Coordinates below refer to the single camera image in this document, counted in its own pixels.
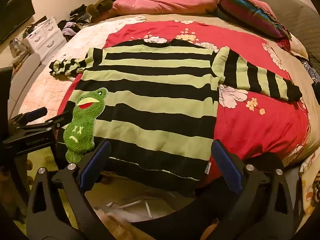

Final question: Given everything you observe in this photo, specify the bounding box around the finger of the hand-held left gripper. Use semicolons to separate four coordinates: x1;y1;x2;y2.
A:
7;107;48;131
24;111;73;137

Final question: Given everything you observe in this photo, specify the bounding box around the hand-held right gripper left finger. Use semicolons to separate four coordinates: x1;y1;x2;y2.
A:
26;140;112;240

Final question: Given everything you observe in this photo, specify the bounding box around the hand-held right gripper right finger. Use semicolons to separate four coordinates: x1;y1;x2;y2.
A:
207;139;295;240

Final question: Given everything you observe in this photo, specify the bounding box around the green black striped frog sweater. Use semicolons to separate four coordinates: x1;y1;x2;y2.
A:
49;39;303;189

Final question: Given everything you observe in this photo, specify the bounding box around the pile of dark clothes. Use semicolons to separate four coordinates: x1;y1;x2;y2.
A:
57;4;92;37

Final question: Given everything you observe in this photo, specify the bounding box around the pile of colourful clothes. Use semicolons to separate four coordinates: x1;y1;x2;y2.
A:
250;0;320;85

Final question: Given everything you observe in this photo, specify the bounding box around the peach quilted blanket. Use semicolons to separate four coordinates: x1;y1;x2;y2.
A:
15;19;140;128

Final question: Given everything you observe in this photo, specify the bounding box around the grey chair back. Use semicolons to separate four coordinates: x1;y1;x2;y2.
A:
7;52;47;120

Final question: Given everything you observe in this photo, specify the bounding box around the red floral blanket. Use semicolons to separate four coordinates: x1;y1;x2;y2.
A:
57;20;312;188

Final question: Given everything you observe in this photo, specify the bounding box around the beige fluffy cloth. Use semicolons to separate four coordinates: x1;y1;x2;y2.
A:
94;209;150;240

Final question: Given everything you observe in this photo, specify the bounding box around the white drawer unit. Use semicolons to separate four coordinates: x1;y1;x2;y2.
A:
24;17;66;60

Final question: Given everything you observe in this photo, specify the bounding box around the printed beige blanket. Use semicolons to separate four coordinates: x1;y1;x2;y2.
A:
299;152;320;220

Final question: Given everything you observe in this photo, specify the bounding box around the black television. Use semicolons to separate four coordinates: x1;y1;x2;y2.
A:
0;0;35;44

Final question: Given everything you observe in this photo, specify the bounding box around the brown furry coat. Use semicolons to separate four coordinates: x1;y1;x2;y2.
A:
86;0;153;22

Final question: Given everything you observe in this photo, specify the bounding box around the small white cloth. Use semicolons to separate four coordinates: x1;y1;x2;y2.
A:
122;15;147;23

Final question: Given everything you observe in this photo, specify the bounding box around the cream pillow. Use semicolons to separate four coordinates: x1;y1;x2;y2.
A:
281;34;309;61

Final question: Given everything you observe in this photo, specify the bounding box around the multicolour striped pillow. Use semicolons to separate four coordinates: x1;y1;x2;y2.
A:
216;0;292;39

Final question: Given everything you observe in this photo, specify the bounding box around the pink duvet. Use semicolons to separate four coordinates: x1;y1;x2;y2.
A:
112;0;222;15

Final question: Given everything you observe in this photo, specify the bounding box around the white wire rack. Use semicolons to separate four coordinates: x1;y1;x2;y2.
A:
99;191;173;220

